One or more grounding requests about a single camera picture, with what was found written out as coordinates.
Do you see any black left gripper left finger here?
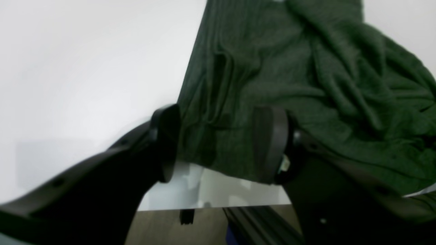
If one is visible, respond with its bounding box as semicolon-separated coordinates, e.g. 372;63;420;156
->
1;104;181;245

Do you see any dark green long-sleeve shirt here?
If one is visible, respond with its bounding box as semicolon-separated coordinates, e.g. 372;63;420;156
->
178;0;436;195

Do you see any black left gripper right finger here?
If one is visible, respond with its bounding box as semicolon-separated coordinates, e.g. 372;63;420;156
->
252;106;435;245

